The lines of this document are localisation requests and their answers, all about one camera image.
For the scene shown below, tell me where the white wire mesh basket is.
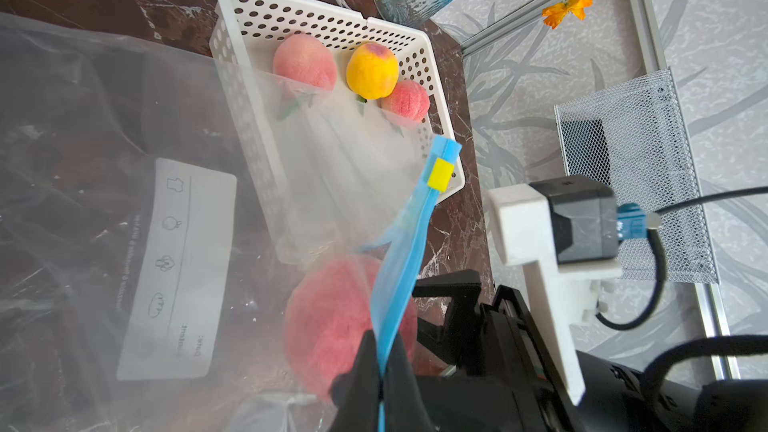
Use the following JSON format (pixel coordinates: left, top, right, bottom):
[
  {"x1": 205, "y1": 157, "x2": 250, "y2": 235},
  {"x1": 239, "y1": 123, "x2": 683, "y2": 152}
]
[{"x1": 554, "y1": 68, "x2": 719, "y2": 283}]

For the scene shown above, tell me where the pink peach top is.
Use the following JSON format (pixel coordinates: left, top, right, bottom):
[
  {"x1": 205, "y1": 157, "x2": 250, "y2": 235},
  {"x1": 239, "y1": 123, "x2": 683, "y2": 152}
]
[{"x1": 272, "y1": 34, "x2": 338, "y2": 90}]

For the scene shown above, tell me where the white plastic fruit basket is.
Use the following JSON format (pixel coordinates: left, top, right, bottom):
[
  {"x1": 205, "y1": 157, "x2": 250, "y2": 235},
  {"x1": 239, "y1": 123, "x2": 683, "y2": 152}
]
[{"x1": 209, "y1": 0, "x2": 454, "y2": 266}]

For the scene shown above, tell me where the pink peach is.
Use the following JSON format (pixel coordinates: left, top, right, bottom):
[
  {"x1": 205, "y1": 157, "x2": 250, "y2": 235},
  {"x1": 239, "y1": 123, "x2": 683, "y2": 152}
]
[
  {"x1": 380, "y1": 81, "x2": 430, "y2": 128},
  {"x1": 282, "y1": 254, "x2": 382, "y2": 402},
  {"x1": 272, "y1": 34, "x2": 338, "y2": 90}
]

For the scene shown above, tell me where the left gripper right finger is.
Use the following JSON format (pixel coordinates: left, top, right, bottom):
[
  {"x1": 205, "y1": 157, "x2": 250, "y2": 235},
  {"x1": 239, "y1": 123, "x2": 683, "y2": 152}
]
[{"x1": 379, "y1": 335, "x2": 434, "y2": 432}]

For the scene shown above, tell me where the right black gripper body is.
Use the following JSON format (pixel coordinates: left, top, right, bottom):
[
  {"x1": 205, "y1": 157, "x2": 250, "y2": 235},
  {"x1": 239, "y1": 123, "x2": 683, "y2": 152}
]
[{"x1": 412, "y1": 270, "x2": 600, "y2": 431}]

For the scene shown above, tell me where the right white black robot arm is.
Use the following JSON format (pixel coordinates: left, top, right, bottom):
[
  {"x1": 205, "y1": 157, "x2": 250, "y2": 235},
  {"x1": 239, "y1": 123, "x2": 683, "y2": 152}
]
[{"x1": 412, "y1": 270, "x2": 767, "y2": 431}]

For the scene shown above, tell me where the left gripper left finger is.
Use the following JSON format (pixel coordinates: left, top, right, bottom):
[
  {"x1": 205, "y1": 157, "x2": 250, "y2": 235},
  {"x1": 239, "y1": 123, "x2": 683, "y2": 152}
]
[{"x1": 329, "y1": 331, "x2": 382, "y2": 431}]

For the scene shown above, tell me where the yellow peach right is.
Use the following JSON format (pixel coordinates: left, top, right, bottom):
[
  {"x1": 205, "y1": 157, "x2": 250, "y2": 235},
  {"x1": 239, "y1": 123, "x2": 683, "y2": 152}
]
[{"x1": 346, "y1": 42, "x2": 399, "y2": 101}]

